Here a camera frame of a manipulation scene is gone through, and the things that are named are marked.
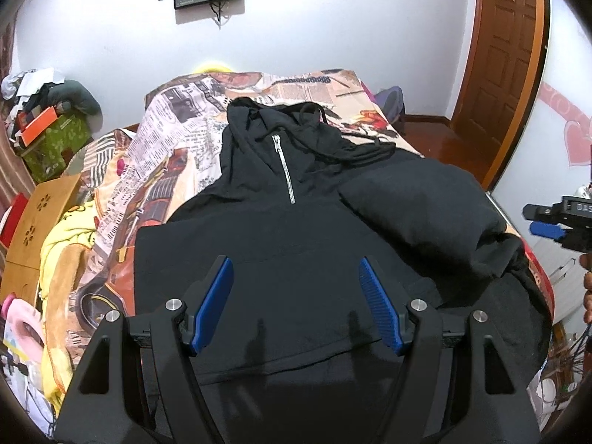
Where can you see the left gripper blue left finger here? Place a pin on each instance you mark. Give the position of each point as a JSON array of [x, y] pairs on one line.
[[211, 307]]

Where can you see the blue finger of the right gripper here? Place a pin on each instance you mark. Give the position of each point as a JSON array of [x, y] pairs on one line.
[[547, 231]]

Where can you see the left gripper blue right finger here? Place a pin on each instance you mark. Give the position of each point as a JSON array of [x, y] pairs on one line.
[[384, 315]]

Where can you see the black zip hoodie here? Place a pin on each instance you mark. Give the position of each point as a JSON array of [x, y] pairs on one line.
[[296, 357]]

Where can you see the dark green clothes pile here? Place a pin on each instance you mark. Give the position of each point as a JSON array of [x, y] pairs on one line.
[[76, 94]]

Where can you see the right hand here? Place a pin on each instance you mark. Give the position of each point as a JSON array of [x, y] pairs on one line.
[[586, 264]]

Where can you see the yellow blanket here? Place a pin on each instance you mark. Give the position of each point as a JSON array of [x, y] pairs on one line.
[[63, 257]]

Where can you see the newspaper print bed cover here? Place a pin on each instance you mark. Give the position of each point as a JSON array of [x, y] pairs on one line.
[[175, 155]]

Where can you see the brown wooden door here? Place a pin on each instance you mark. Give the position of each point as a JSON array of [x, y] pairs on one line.
[[501, 80]]

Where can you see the pink plush toy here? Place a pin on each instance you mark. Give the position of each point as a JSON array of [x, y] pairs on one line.
[[22, 343]]

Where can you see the purple grey backpack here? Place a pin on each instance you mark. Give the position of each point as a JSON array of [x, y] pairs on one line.
[[391, 103]]

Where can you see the red tissue box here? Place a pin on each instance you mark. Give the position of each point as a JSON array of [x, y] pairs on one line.
[[11, 218]]

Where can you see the green patterned storage box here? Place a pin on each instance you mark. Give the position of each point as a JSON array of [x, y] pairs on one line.
[[49, 155]]

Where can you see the red striped curtain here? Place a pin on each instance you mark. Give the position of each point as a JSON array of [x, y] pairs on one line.
[[14, 178]]

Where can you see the yellow pillow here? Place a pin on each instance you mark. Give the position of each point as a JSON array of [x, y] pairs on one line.
[[212, 68]]

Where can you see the orange shoe box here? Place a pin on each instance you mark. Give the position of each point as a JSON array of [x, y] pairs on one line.
[[38, 125]]

